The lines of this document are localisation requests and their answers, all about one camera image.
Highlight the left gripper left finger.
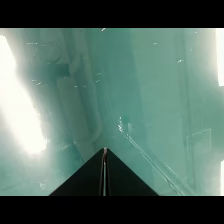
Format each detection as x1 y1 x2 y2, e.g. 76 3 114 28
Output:
49 147 107 197

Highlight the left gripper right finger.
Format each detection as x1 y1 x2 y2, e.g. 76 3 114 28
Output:
104 146 160 197

